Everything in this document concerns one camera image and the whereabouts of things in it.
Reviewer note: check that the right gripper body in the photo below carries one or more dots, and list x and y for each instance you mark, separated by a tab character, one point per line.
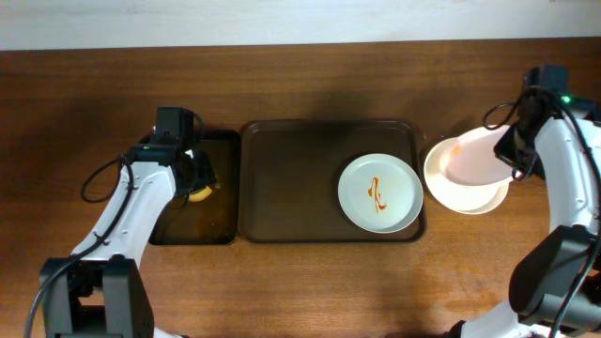
505	151

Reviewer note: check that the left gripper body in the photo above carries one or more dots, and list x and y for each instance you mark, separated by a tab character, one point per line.
202	175

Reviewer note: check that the orange green sponge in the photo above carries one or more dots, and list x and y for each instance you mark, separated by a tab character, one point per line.
200	195

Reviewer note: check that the white plate top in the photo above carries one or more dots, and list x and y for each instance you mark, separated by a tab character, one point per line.
470	160

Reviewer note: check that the white plate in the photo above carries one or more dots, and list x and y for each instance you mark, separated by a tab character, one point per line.
456	197
470	160
380	193

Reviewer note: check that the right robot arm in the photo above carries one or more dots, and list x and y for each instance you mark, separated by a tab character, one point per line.
555	290

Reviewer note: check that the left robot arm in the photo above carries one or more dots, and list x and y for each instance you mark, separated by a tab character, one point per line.
97	291

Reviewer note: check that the small black water tray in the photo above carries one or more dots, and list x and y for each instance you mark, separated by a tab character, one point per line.
214	220

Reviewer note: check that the large brown serving tray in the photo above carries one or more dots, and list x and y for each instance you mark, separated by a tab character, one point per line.
289	173

